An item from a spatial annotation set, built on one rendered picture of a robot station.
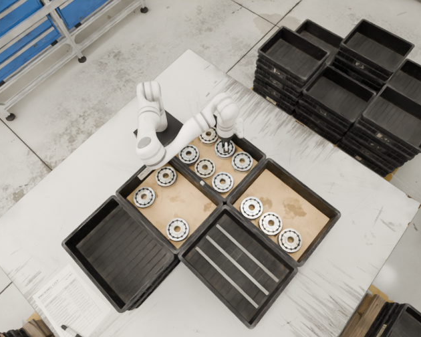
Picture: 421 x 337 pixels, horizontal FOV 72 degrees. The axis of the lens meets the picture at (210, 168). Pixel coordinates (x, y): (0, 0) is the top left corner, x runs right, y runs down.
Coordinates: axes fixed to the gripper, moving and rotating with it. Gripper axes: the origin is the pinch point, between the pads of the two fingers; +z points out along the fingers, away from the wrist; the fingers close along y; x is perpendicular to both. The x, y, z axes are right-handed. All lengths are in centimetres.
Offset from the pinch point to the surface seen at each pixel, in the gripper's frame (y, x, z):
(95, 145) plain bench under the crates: -16, -73, 26
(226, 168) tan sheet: 7.0, 0.5, 12.2
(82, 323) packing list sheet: 74, -69, 25
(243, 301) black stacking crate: 67, 4, 12
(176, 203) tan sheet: 23.6, -24.5, 12.1
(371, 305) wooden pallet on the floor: 76, 86, 80
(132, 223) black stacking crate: 32, -45, 12
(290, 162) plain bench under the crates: 0.4, 35.3, 25.1
